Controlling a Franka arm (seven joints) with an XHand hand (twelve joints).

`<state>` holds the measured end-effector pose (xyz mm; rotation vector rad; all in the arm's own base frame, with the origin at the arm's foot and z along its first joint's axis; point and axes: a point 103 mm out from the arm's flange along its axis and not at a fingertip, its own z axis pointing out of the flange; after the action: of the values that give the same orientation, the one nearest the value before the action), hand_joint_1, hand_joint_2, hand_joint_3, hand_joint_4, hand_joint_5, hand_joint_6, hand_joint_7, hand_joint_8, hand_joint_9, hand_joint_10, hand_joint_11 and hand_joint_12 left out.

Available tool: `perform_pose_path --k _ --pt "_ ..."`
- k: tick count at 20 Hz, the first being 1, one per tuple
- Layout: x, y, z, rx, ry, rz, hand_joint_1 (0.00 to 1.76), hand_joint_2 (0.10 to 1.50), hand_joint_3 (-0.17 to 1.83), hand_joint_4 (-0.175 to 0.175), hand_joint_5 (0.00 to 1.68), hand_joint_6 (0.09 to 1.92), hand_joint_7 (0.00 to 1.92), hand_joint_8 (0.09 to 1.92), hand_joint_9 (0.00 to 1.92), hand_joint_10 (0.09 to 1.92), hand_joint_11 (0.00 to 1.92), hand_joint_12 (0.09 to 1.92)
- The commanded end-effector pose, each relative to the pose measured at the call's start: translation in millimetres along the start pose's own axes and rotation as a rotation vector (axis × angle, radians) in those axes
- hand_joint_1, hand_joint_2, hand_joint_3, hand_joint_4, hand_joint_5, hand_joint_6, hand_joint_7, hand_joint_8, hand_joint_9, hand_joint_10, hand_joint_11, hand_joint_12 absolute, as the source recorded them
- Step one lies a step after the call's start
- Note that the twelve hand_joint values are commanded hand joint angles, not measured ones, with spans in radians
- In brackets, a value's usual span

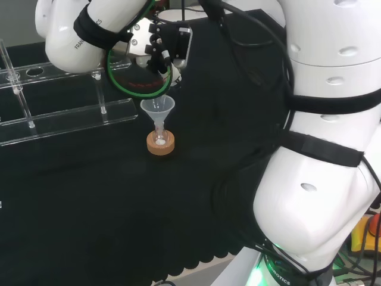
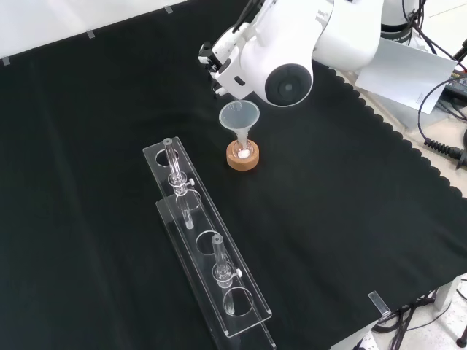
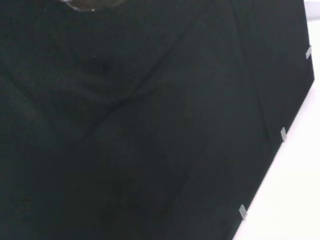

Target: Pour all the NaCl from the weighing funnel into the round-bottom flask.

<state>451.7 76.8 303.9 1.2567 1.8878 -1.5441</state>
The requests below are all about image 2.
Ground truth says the black cloth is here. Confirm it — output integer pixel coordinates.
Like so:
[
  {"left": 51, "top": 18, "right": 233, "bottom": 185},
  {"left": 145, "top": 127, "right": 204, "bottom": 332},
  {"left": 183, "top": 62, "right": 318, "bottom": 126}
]
[{"left": 0, "top": 1, "right": 467, "bottom": 350}]

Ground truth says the clear round-bottom flask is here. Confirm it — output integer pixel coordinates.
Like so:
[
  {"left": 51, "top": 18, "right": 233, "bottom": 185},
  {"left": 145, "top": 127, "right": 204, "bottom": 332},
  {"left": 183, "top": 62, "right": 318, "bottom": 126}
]
[{"left": 232, "top": 136, "right": 255, "bottom": 160}]

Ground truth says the black device box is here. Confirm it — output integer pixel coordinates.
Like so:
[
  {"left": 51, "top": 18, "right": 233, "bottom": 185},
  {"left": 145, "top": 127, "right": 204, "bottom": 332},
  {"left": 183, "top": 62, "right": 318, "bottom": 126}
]
[{"left": 443, "top": 69, "right": 467, "bottom": 99}]

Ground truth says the black floor cable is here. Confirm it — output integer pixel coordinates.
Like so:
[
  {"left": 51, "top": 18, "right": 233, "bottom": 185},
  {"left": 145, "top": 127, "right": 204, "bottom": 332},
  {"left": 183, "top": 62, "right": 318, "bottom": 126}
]
[{"left": 371, "top": 298, "right": 439, "bottom": 335}]

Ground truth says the cork ring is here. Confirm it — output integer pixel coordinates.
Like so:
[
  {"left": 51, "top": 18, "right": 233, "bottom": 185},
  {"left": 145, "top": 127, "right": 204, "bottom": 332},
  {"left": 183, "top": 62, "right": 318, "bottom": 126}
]
[{"left": 225, "top": 140, "right": 262, "bottom": 171}]

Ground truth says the black coiled cable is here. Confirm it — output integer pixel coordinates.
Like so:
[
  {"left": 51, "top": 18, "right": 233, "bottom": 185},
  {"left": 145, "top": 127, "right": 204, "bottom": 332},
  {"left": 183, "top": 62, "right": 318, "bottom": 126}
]
[{"left": 417, "top": 77, "right": 467, "bottom": 169}]

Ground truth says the white table leg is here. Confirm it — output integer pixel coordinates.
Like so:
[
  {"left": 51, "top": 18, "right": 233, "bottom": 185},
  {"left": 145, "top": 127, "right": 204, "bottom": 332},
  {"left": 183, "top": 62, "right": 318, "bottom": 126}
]
[{"left": 433, "top": 275, "right": 461, "bottom": 311}]

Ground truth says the pale board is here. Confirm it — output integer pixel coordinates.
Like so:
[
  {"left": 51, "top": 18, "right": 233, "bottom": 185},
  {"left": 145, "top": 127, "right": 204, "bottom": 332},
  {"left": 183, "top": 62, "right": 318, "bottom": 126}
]
[{"left": 355, "top": 39, "right": 459, "bottom": 114}]

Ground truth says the clear tape strip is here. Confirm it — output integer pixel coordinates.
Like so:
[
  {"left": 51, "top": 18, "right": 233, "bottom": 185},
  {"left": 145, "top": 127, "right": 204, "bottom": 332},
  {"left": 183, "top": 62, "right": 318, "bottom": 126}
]
[{"left": 367, "top": 290, "right": 391, "bottom": 316}]

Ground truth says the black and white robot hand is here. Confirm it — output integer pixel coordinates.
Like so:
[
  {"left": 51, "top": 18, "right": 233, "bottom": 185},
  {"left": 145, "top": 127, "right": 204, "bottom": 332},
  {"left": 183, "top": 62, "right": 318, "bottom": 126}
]
[{"left": 198, "top": 20, "right": 257, "bottom": 100}]

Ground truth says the black tripod leg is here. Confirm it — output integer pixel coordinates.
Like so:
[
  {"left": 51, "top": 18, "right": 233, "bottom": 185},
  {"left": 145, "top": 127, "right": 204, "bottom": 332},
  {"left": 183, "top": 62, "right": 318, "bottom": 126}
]
[{"left": 452, "top": 38, "right": 467, "bottom": 63}]

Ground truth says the translucent plastic funnel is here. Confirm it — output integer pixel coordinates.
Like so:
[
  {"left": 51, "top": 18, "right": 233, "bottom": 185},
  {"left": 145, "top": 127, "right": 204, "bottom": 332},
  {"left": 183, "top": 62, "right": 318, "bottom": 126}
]
[{"left": 218, "top": 101, "right": 260, "bottom": 147}]

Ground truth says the white power strip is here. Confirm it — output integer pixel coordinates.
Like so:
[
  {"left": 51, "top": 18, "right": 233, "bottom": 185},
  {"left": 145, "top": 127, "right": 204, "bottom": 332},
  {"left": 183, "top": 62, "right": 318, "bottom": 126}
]
[{"left": 352, "top": 330, "right": 379, "bottom": 350}]

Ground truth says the clear acrylic funnel stand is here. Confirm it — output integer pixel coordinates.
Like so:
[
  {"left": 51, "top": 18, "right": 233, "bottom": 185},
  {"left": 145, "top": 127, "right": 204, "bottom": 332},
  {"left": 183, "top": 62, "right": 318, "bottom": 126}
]
[{"left": 142, "top": 136, "right": 277, "bottom": 350}]

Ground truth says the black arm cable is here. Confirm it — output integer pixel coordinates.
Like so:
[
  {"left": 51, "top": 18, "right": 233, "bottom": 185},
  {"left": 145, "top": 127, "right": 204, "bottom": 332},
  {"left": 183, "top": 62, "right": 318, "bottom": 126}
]
[{"left": 401, "top": 0, "right": 457, "bottom": 59}]

